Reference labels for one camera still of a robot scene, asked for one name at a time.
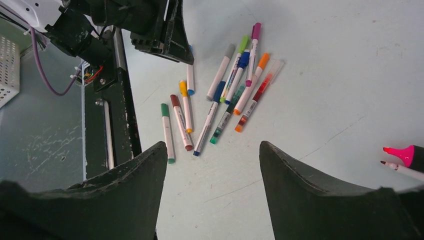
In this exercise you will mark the black pink highlighter body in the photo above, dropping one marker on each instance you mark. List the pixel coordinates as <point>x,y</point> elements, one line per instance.
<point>412,156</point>

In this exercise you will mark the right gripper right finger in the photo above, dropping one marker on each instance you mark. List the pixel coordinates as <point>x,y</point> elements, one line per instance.
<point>305,203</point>

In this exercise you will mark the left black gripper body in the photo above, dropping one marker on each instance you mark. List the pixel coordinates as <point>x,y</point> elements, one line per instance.
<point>152,19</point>

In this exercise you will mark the green gel pen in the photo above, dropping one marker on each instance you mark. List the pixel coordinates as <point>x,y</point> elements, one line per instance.
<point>226,116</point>

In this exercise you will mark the brown capped marker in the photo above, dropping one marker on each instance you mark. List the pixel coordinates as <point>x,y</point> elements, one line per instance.
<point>181,123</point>

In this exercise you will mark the red gel pen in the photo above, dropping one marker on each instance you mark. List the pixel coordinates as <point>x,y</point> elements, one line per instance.
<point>277,66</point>

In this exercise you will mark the orange capped marker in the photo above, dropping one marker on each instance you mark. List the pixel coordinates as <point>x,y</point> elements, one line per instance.
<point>238,109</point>

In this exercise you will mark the light blue capped marker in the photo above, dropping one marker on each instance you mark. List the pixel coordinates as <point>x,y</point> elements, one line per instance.
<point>190,79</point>

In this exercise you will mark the lime green capped marker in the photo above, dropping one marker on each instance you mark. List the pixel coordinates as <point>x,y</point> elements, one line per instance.
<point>229,81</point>

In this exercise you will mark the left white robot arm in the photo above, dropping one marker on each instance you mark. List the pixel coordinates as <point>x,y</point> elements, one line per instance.
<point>69,23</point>

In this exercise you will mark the red capped white marker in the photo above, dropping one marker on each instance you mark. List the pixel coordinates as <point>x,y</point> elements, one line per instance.
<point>404,170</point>

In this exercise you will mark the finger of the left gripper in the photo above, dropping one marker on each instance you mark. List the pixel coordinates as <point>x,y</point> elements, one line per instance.
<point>178,48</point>

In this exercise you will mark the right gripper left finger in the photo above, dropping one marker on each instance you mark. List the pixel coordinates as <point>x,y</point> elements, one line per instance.
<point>120,204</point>

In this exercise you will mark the magenta capped marker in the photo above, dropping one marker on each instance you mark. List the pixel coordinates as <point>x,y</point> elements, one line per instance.
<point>256,30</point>

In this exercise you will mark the grey cable duct rail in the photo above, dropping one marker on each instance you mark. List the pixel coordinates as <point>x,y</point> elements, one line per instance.
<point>83,122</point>

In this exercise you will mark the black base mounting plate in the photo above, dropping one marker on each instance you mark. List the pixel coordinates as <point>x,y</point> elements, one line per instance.
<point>110,123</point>

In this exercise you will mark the grey capped marker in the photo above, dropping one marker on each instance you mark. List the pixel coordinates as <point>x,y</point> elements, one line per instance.
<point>220,72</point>

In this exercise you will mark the white perforated metal box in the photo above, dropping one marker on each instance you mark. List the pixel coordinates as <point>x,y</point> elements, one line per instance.
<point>9,70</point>

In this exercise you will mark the yellow capped marker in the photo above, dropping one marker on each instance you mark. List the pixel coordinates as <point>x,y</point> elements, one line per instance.
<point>186,105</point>

